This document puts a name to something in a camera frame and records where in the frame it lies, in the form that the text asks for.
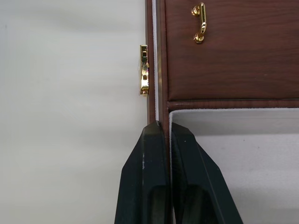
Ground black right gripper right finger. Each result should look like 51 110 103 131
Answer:
171 123 244 224

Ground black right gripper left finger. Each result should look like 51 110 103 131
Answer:
114 120 171 224

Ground brown wood-grain jewelry box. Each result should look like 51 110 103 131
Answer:
144 0 299 224

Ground gold box clasp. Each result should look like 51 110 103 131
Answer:
139 44 150 96

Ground gold box handle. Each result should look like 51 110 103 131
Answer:
191 2 207 44

